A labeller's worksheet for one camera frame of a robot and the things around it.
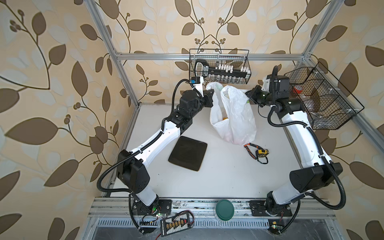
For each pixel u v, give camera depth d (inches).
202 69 33.3
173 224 26.8
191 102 21.3
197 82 24.0
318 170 16.0
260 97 25.0
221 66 32.2
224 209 25.7
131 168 16.8
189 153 37.0
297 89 34.7
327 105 28.6
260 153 35.0
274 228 27.8
